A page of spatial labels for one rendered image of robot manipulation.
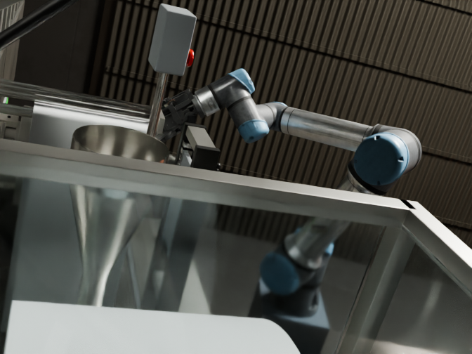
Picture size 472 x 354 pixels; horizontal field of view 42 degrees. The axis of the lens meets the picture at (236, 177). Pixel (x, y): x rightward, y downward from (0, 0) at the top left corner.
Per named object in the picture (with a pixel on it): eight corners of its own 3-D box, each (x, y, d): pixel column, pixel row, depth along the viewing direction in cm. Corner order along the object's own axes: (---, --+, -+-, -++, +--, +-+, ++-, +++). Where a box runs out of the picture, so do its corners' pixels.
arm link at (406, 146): (301, 290, 176) (430, 150, 150) (277, 308, 164) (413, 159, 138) (272, 260, 179) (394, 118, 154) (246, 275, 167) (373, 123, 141)
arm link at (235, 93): (257, 89, 164) (241, 62, 165) (220, 109, 164) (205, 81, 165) (257, 96, 172) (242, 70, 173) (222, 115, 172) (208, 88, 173)
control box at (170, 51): (192, 79, 103) (206, 19, 99) (154, 71, 100) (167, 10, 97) (184, 68, 109) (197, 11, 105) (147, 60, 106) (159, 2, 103)
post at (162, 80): (146, 179, 111) (170, 71, 104) (137, 178, 110) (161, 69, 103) (145, 175, 112) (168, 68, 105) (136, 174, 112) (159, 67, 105)
